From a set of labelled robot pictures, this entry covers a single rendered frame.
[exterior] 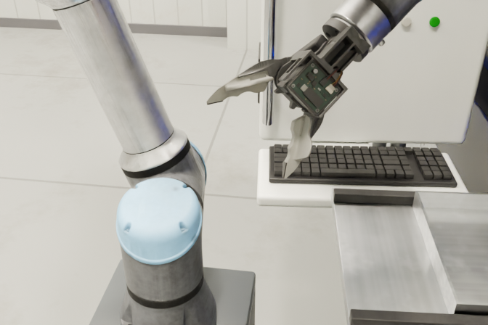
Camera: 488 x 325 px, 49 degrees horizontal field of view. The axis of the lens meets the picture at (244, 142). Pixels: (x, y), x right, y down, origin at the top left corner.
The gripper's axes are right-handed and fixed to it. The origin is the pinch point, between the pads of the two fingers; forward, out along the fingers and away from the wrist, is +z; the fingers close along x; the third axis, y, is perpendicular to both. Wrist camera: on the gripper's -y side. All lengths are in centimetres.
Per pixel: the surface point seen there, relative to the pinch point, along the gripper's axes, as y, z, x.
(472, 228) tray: -7.0, -16.5, 40.6
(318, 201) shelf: -32.0, -3.3, 27.5
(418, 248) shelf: -4.9, -7.4, 34.2
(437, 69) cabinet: -38, -44, 30
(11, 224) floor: -166, 87, -12
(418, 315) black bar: 9.1, 1.0, 31.9
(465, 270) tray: 1.1, -9.3, 38.8
